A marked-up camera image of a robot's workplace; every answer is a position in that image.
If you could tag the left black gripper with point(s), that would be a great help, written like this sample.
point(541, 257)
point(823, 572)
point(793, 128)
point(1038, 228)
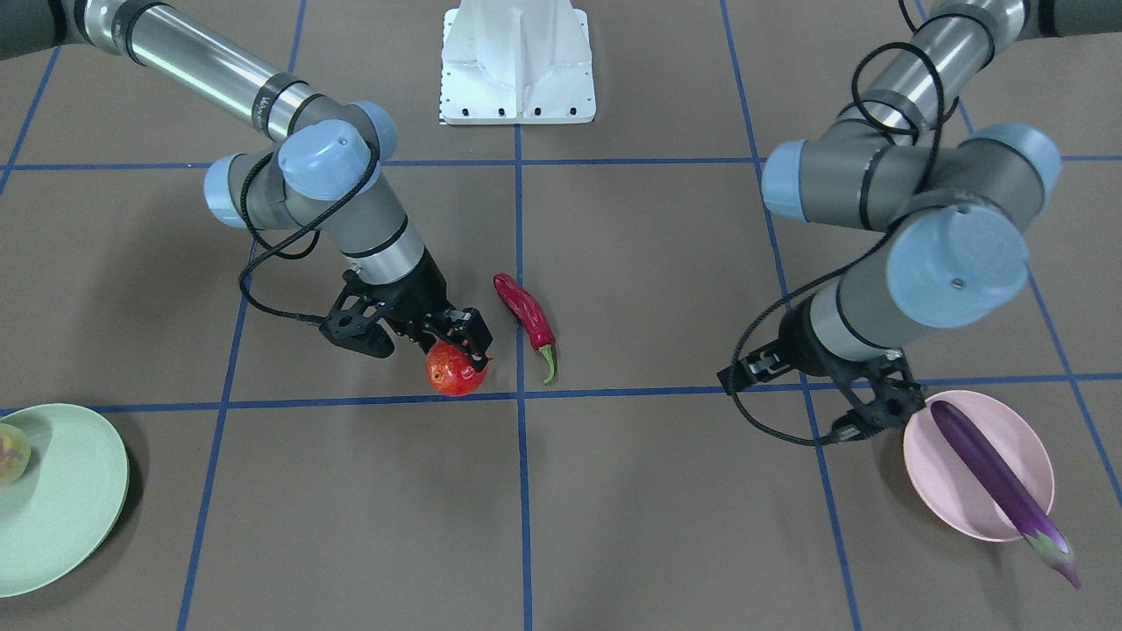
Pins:
point(803, 343)

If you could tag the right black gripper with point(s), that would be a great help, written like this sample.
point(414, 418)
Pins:
point(424, 287)

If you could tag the red pomegranate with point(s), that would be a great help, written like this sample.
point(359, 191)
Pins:
point(450, 372)

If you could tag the red chili pepper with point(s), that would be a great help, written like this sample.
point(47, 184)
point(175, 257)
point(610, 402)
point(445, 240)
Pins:
point(526, 309)

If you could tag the purple eggplant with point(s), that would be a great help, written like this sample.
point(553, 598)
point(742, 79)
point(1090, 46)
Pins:
point(1006, 489)

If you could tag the peach fruit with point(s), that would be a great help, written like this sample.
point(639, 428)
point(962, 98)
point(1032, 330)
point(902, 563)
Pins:
point(16, 452)

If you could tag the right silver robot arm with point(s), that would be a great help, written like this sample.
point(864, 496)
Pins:
point(321, 175)

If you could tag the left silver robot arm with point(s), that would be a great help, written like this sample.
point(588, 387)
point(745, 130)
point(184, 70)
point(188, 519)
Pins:
point(951, 221)

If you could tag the pink plate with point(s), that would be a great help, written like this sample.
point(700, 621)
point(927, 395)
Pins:
point(944, 482)

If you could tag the green plate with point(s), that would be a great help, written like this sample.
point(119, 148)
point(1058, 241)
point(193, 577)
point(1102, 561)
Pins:
point(67, 501)

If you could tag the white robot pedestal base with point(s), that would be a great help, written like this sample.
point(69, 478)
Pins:
point(516, 62)

